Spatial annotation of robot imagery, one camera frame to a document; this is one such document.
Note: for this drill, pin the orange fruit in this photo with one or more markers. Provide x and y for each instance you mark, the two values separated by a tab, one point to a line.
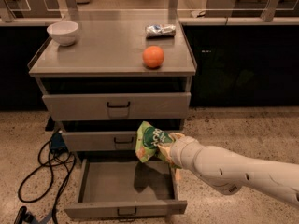
153	57

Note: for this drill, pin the white ceramic bowl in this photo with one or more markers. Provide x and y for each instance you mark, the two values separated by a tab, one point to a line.
65	33

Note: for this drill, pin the grey drawer cabinet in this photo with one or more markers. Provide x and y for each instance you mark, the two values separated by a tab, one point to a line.
111	44

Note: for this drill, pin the grey bottom drawer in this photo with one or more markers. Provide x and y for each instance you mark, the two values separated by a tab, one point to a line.
126	188

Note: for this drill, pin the grey top drawer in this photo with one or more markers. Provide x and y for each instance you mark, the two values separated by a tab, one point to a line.
108	98

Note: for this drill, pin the silver blue snack packet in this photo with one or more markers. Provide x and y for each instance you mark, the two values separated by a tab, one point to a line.
159	30

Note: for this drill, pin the blue power box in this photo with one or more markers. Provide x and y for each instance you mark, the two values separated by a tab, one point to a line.
57	143

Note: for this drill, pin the glass partition with posts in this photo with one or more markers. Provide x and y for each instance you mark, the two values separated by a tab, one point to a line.
286	11

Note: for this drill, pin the grey drawer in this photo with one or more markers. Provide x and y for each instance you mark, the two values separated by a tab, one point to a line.
108	98
126	188
100	135

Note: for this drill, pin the green rice chip bag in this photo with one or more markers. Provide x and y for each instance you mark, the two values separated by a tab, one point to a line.
148	138

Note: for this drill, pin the black tool on floor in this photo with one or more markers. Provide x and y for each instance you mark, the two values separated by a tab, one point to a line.
24	216

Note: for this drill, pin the grey middle drawer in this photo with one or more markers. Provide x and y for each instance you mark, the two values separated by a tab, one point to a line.
100	135

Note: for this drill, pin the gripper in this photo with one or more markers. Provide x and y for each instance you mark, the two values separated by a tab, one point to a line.
179	153

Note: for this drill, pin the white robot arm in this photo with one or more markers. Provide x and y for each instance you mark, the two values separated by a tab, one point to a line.
227	172

